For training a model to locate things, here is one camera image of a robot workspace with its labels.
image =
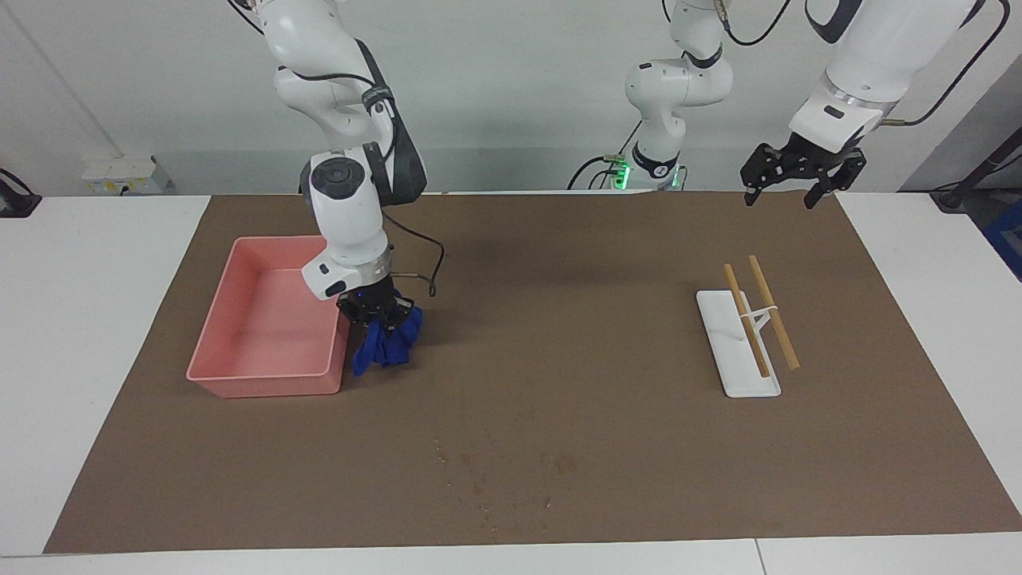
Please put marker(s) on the brown table mat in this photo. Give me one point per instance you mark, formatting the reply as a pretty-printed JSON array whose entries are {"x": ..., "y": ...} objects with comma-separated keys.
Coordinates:
[{"x": 559, "y": 359}]

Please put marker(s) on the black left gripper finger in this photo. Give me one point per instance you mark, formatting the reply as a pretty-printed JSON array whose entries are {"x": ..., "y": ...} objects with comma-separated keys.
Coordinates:
[
  {"x": 842, "y": 176},
  {"x": 762, "y": 164}
]

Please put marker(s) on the pink plastic bin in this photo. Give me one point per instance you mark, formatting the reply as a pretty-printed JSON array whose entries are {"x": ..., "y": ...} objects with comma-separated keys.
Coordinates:
[{"x": 255, "y": 335}]

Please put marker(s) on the blue towel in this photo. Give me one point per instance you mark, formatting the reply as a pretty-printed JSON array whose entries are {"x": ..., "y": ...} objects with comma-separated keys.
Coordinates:
[{"x": 387, "y": 347}]

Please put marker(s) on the blue crate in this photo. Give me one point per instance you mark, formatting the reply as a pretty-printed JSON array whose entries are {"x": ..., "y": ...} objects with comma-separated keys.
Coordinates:
[{"x": 1008, "y": 239}]

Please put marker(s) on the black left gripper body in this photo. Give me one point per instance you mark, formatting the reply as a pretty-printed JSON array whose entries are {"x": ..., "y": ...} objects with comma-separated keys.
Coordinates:
[{"x": 814, "y": 158}]

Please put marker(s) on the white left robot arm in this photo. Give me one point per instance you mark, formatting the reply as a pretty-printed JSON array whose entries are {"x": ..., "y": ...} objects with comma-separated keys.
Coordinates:
[{"x": 878, "y": 56}]

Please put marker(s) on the black stand pole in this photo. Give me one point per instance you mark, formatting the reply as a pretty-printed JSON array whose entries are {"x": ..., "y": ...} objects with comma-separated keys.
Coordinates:
[{"x": 978, "y": 172}]

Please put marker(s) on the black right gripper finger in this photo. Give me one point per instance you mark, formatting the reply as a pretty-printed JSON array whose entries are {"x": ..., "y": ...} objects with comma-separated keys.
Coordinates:
[
  {"x": 403, "y": 313},
  {"x": 359, "y": 322}
]

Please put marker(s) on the white rack with wooden rods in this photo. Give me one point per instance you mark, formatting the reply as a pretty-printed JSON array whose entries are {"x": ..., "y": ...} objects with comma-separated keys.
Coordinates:
[{"x": 738, "y": 367}]

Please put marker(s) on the white wall socket box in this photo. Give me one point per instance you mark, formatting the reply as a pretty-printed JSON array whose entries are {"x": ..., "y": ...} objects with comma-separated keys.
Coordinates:
[{"x": 120, "y": 174}]

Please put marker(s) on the black table clamp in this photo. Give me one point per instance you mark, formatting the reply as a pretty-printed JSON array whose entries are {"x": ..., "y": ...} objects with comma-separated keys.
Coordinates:
[{"x": 16, "y": 204}]

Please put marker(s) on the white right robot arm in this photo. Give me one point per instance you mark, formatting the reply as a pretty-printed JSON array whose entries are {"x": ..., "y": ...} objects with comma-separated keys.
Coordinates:
[{"x": 347, "y": 200}]

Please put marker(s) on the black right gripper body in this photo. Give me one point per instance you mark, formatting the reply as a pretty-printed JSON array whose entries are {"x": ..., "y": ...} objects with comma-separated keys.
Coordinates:
[{"x": 369, "y": 302}]

